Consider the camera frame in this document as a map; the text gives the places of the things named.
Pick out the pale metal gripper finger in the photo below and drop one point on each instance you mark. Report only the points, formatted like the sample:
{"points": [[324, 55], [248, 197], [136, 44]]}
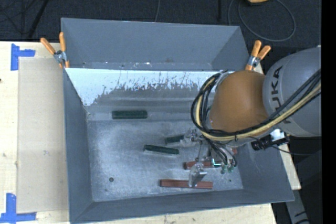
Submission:
{"points": [[196, 175], [189, 138]]}

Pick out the dark green flat block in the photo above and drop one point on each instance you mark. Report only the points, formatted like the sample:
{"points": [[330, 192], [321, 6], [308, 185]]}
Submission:
{"points": [[160, 149], [130, 114], [173, 139]]}

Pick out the red-brown flat block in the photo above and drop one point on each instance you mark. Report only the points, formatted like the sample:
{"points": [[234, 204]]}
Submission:
{"points": [[173, 183]]}

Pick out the grey metal bin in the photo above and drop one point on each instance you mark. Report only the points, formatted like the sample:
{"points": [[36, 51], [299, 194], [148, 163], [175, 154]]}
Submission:
{"points": [[136, 165]]}

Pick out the pale flat board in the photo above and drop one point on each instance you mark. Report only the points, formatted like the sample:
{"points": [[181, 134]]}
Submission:
{"points": [[39, 126]]}

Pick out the black cylinder on white bracket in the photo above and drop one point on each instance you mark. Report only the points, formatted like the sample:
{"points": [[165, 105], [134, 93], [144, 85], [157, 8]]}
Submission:
{"points": [[262, 143]]}

